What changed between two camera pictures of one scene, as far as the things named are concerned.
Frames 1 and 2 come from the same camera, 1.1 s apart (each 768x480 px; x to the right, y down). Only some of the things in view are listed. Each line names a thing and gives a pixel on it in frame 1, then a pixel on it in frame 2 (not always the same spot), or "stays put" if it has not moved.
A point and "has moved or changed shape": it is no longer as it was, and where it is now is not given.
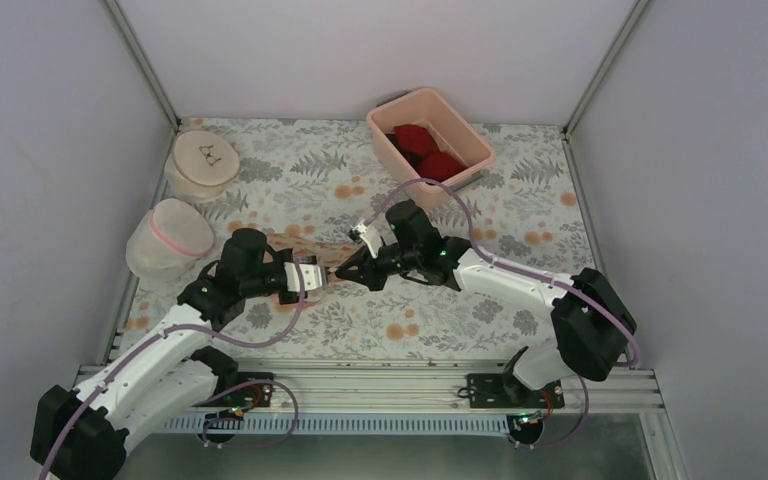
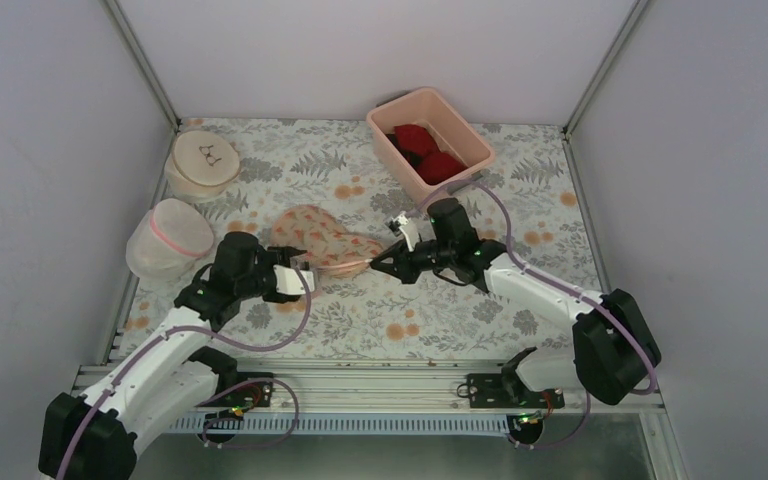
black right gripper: x=368 y=275 -> x=403 y=271
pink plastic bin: x=421 y=136 stays put
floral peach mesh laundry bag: x=331 y=251 has moved or changed shape
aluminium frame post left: x=143 y=60 stays put
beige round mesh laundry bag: x=200 y=166 stays put
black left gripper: x=283 y=254 stays put
